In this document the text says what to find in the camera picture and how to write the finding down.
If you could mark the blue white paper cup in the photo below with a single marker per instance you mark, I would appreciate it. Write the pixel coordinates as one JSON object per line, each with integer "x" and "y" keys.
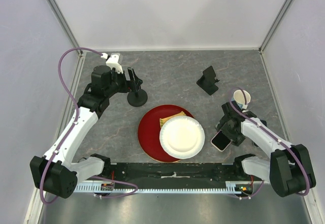
{"x": 242, "y": 98}

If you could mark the white paper plate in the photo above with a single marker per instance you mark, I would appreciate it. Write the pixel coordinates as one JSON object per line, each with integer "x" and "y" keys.
{"x": 182, "y": 137}

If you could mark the red round plate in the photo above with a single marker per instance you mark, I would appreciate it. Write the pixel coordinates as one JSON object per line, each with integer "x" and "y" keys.
{"x": 149, "y": 130}

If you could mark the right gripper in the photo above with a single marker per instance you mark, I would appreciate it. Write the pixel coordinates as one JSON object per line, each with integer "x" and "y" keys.
{"x": 236, "y": 138}

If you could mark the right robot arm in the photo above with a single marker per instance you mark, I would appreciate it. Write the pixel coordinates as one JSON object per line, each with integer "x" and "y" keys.
{"x": 289, "y": 169}

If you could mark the aluminium frame post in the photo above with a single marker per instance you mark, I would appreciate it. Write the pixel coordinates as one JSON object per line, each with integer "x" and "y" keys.
{"x": 275, "y": 24}
{"x": 63, "y": 22}

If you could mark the right aluminium frame post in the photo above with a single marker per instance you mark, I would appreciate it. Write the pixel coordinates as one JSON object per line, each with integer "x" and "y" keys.
{"x": 275, "y": 24}

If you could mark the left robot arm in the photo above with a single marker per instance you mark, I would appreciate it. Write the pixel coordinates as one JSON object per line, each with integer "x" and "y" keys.
{"x": 55, "y": 172}

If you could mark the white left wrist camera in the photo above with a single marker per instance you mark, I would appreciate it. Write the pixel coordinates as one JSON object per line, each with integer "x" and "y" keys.
{"x": 113, "y": 60}

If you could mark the left aluminium frame post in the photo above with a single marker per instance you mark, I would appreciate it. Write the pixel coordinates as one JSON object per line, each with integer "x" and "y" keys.
{"x": 63, "y": 22}

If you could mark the pink case smartphone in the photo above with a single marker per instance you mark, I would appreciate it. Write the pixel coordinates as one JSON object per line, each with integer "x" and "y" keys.
{"x": 220, "y": 141}

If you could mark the yellow sponge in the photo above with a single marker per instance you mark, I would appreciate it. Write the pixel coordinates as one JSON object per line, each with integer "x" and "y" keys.
{"x": 162, "y": 121}

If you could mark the black folding phone stand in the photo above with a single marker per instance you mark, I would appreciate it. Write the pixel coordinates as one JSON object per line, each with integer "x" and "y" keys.
{"x": 208, "y": 80}

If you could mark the black clamp phone stand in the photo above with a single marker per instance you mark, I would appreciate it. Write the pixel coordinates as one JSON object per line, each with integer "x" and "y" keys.
{"x": 135, "y": 98}

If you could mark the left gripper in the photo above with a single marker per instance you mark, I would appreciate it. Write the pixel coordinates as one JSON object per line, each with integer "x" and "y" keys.
{"x": 126, "y": 83}

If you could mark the grey slotted cable duct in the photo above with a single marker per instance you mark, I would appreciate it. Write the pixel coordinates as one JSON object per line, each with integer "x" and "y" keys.
{"x": 105, "y": 187}

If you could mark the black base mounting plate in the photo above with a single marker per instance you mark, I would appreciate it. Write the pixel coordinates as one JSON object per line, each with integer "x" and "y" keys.
{"x": 175, "y": 175}

